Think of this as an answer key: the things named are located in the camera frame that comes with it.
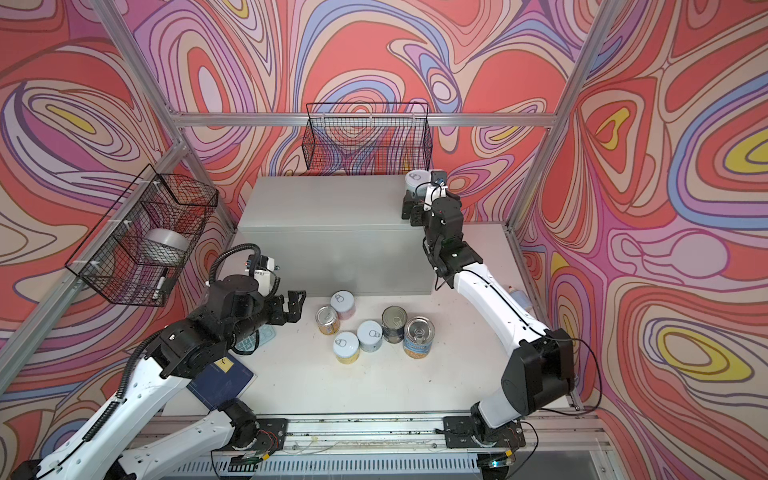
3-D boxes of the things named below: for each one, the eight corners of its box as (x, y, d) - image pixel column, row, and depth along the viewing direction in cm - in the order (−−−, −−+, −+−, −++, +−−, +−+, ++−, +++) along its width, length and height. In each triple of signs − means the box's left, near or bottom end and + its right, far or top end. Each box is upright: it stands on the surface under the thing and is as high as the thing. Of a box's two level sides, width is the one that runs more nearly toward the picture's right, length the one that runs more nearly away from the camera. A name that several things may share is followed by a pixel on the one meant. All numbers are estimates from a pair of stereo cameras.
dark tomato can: (382, 343, 90) (382, 329, 82) (382, 319, 95) (382, 304, 87) (406, 343, 90) (408, 329, 82) (405, 319, 95) (406, 304, 87)
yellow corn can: (317, 335, 92) (313, 325, 86) (320, 315, 96) (317, 305, 91) (339, 335, 92) (336, 325, 86) (341, 315, 96) (339, 305, 91)
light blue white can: (358, 352, 89) (356, 344, 84) (359, 328, 94) (358, 319, 89) (382, 352, 89) (382, 344, 84) (382, 328, 94) (382, 319, 89)
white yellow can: (334, 364, 86) (331, 357, 82) (337, 338, 91) (334, 331, 87) (358, 364, 86) (356, 357, 82) (359, 338, 91) (358, 331, 87)
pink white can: (340, 323, 94) (338, 315, 90) (331, 303, 99) (328, 294, 95) (360, 314, 97) (358, 305, 92) (350, 295, 101) (348, 286, 97)
